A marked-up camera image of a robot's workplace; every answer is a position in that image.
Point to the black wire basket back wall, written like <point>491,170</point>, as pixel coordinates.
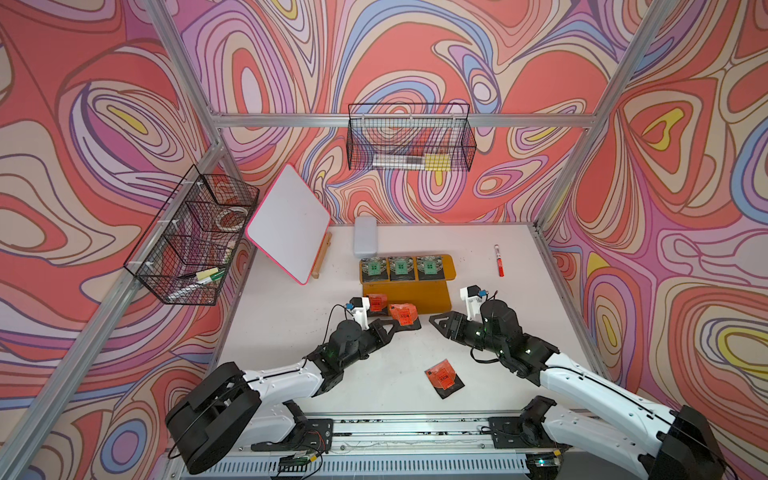
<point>396,135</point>

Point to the black wire basket wall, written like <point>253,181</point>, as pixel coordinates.
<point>183,238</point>
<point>396,135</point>

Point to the wooden easel stand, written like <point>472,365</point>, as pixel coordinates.
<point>321,255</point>

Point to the red marker pen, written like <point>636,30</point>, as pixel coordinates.
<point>499,261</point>

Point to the yellow wooden two-tier shelf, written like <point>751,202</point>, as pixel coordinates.
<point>429,297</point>

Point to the white board with pink edge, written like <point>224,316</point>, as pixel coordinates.
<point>289,225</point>

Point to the tape roll in basket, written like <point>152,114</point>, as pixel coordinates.
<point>230,219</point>

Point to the black wire basket left wall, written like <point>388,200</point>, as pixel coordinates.
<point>183,238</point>

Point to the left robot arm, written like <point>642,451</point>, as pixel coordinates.
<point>257,409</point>

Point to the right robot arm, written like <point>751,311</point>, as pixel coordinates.
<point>647,439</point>

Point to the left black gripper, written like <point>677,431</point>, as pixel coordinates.
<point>378,336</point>

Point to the white plastic box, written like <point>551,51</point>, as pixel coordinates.
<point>365,237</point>

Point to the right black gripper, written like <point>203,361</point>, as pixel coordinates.
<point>456,320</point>

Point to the red tea bag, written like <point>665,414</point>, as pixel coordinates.
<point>405,315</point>
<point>378,305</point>
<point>444,379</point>

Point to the yellow sticky notes in basket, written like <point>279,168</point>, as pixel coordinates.
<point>437,162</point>

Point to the green yellow markers in basket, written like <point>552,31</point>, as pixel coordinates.
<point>206,276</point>

